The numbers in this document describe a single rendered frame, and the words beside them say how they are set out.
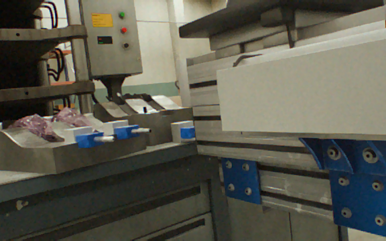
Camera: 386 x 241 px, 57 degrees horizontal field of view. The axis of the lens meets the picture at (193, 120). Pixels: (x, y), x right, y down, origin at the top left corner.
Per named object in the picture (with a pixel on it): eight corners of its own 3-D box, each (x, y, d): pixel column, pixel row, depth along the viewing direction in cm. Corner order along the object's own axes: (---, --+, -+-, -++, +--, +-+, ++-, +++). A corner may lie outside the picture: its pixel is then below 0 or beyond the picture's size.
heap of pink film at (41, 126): (103, 130, 96) (99, 101, 95) (42, 142, 82) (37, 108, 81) (49, 133, 111) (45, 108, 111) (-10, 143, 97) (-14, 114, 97)
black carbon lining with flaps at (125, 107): (193, 112, 113) (189, 82, 112) (148, 119, 103) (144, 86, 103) (141, 114, 141) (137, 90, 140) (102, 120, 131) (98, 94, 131)
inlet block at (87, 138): (124, 149, 74) (120, 124, 74) (105, 154, 70) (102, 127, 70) (85, 150, 82) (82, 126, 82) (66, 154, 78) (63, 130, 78)
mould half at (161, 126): (222, 131, 112) (217, 88, 111) (150, 146, 97) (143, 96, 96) (145, 129, 152) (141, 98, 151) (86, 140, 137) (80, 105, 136)
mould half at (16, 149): (147, 148, 92) (141, 106, 91) (56, 174, 71) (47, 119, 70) (41, 149, 122) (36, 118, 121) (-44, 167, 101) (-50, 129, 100)
